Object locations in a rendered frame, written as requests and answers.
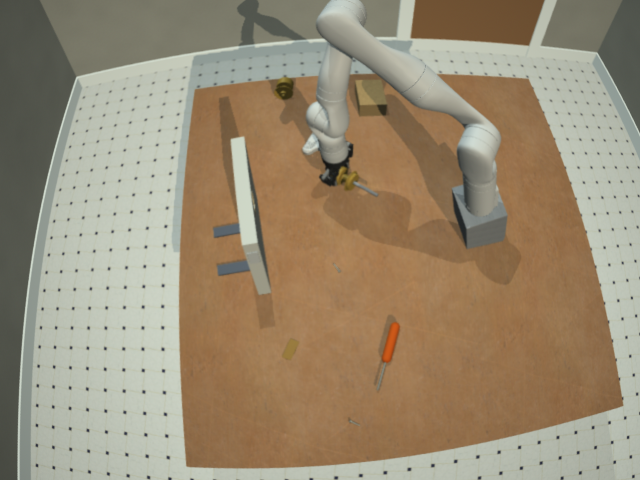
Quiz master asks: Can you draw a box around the tan rectangular box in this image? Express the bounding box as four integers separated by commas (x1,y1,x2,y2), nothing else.
355,80,387,116

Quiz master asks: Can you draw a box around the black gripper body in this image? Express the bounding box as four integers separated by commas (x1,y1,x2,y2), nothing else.
321,150,349,173

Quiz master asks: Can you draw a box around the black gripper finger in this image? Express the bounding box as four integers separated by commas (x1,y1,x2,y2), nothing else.
319,167,341,186
344,141,353,169

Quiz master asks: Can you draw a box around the orange-handled screwdriver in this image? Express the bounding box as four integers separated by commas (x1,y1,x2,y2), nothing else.
377,322,400,391

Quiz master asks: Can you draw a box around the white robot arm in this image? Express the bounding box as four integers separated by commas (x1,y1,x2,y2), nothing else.
302,0,501,217

